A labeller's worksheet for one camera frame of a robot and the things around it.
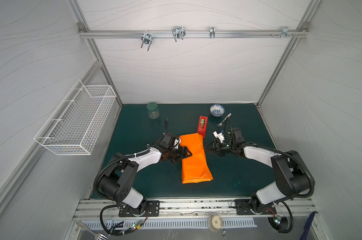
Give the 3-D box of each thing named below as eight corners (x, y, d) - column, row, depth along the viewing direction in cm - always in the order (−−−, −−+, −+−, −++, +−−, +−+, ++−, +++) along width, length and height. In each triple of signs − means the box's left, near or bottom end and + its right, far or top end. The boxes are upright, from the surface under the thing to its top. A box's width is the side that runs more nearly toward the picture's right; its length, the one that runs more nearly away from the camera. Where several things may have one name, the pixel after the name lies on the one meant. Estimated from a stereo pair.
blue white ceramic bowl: (210, 116, 113) (211, 114, 111) (209, 106, 120) (209, 104, 118) (224, 116, 113) (225, 114, 111) (222, 106, 120) (223, 104, 118)
